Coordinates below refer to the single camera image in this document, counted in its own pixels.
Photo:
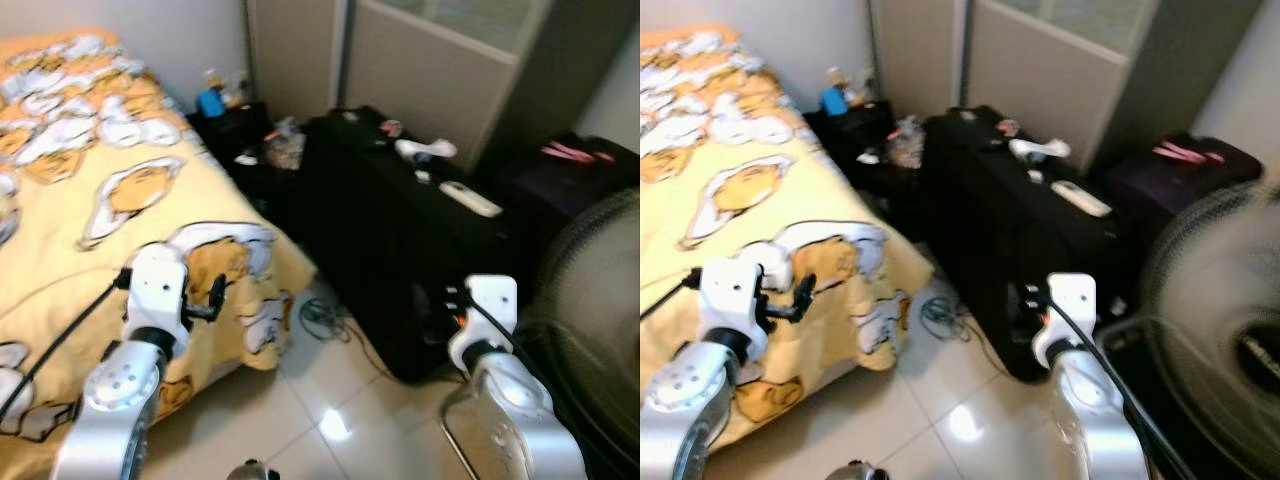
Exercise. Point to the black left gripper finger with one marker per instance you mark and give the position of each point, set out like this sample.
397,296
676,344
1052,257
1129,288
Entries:
216,295
803,295

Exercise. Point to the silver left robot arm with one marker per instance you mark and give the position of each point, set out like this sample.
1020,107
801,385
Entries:
690,400
110,400

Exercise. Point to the yellow cartoon print blanket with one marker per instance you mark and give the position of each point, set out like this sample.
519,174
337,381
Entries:
740,250
100,260

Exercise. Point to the large black suitcase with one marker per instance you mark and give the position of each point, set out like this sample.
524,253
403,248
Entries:
990,230
380,230

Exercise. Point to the white remote control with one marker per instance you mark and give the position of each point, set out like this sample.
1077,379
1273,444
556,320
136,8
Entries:
470,198
1080,198

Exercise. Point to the black standing fan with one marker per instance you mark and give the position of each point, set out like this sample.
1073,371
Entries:
1210,290
590,290

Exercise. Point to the white handheld device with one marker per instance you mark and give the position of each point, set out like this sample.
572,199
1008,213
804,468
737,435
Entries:
425,149
1040,149

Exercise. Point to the dark purple suitcase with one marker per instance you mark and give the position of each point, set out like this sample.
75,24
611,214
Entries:
1170,185
560,190

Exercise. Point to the clear plastic bag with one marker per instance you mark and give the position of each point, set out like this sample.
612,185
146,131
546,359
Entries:
283,145
905,142

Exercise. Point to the black nightstand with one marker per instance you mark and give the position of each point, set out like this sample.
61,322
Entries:
850,130
235,130

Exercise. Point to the robot left leg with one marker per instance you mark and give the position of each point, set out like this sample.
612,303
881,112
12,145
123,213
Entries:
252,470
857,471

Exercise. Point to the blue bottle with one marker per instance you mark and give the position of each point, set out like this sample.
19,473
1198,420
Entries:
834,101
210,103

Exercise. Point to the grey wardrobe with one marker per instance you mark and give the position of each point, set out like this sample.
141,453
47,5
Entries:
420,70
1040,70

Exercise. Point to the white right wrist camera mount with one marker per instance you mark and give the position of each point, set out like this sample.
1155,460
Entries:
490,310
1070,305

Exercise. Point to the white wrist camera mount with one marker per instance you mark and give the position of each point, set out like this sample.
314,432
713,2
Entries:
490,310
155,290
728,295
1070,305

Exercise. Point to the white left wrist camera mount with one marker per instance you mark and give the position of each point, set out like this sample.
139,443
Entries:
155,290
728,295

